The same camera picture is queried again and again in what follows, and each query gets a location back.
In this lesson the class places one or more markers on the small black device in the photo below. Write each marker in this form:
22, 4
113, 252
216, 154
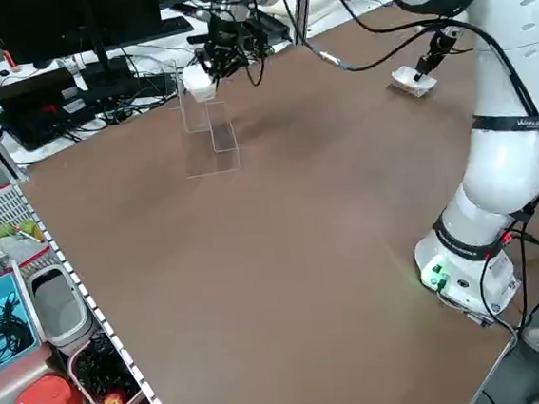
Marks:
197, 40

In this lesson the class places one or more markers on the white paper box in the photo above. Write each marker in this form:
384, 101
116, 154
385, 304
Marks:
406, 79
198, 87

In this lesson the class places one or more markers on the slotted aluminium table rail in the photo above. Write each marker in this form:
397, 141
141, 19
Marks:
99, 314

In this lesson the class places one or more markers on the green fruit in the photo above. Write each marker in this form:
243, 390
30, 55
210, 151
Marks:
28, 229
5, 231

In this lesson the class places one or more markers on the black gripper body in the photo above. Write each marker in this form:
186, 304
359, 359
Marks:
447, 38
225, 34

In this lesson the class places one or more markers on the black computer monitor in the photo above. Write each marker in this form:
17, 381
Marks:
70, 20

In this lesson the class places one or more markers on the red apple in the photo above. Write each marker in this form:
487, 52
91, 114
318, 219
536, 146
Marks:
113, 402

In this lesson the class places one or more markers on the black keyboard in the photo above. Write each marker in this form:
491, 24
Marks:
176, 25

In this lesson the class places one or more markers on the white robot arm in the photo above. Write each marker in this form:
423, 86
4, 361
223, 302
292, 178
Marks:
501, 175

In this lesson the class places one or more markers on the blue plastic bin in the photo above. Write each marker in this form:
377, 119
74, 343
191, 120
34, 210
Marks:
28, 325

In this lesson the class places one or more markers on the clear stepped plastic holder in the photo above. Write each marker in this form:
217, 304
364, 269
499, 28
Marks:
223, 142

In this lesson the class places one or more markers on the black smartphone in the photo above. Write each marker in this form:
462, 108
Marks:
186, 8

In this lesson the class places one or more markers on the black power supply unit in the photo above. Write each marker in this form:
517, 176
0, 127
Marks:
274, 27

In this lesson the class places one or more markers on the white grey waste bin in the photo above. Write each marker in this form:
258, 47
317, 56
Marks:
59, 303

